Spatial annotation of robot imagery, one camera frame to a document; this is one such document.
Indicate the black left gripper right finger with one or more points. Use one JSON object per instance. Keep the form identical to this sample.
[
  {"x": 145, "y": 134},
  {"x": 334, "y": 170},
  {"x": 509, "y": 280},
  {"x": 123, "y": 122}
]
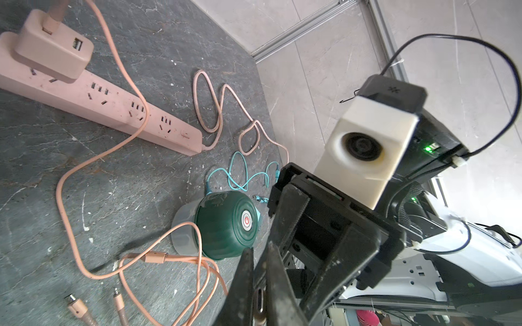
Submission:
[{"x": 282, "y": 307}]

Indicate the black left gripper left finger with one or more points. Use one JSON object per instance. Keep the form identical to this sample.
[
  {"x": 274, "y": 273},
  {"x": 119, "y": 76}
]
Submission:
[{"x": 238, "y": 306}]

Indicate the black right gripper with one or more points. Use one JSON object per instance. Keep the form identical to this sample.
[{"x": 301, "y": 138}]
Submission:
[{"x": 321, "y": 225}]

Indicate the pink power strip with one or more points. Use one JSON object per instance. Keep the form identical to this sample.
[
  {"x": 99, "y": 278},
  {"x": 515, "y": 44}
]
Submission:
[{"x": 95, "y": 99}]

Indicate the pink USB charger adapter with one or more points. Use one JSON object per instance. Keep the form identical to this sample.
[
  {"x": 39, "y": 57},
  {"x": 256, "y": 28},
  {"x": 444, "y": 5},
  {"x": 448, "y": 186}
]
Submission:
[{"x": 46, "y": 44}]

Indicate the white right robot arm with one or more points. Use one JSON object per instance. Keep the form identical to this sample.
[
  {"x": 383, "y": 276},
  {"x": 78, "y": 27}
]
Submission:
[{"x": 449, "y": 266}]

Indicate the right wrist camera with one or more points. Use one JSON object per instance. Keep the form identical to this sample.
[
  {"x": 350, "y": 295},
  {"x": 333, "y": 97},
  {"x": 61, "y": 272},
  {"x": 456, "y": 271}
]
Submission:
[{"x": 371, "y": 137}]

